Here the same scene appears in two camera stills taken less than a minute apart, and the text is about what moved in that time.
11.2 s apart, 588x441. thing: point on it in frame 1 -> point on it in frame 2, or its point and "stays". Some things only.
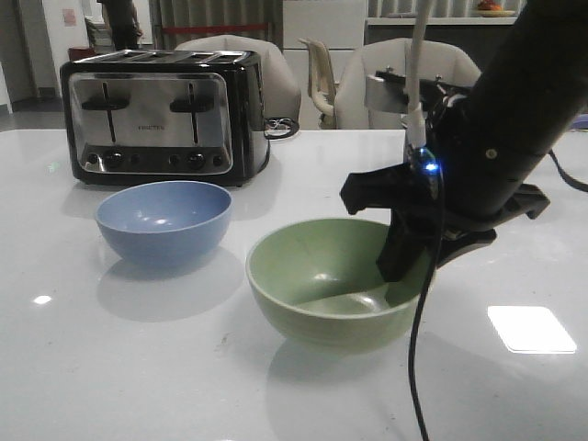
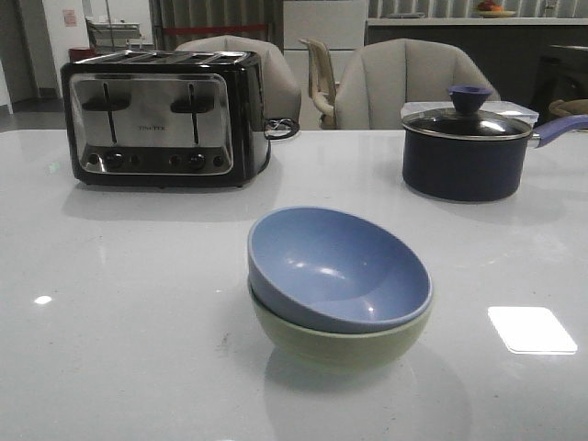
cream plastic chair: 322,83 stays
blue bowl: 165,224 -> 335,269
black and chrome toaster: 147,116 stays
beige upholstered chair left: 280,94 stays
